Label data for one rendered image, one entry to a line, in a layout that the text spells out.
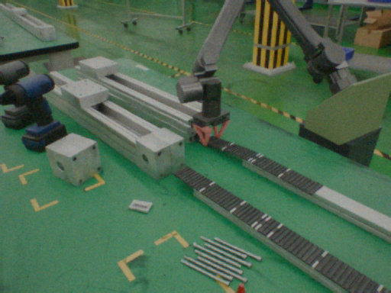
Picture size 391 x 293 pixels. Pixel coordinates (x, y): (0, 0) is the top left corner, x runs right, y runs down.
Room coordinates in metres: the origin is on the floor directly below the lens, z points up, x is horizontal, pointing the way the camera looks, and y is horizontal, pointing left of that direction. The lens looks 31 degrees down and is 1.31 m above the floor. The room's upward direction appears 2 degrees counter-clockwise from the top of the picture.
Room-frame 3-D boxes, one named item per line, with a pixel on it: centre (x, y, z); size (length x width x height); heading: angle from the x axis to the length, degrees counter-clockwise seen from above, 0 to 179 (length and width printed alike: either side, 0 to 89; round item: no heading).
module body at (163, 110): (1.21, 0.25, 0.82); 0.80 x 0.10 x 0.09; 42
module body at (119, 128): (1.09, 0.40, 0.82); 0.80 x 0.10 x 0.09; 42
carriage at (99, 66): (1.40, 0.42, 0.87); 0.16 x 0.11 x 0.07; 42
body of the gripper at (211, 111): (0.87, -0.05, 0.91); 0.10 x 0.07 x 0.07; 132
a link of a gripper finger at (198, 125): (0.86, -0.04, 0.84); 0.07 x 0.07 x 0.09; 42
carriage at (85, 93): (1.09, 0.40, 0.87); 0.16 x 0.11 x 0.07; 42
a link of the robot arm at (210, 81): (0.87, -0.04, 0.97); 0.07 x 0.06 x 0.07; 113
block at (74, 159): (0.75, 0.33, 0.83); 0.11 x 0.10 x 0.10; 147
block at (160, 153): (0.76, 0.09, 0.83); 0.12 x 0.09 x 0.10; 132
